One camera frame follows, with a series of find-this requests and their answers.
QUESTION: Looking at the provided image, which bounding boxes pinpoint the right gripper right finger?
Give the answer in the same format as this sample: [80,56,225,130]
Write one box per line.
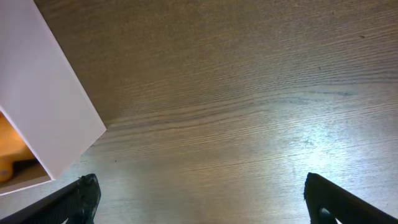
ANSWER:
[303,172,397,224]

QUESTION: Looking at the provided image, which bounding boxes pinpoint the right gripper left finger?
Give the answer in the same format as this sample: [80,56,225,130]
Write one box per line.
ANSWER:
[1,174,101,224]

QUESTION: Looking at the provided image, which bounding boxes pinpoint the orange dinosaur toy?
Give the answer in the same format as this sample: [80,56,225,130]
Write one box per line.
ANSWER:
[1,113,35,182]

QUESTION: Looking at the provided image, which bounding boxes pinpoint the cardboard box container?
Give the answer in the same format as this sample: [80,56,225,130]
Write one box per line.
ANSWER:
[1,1,106,195]

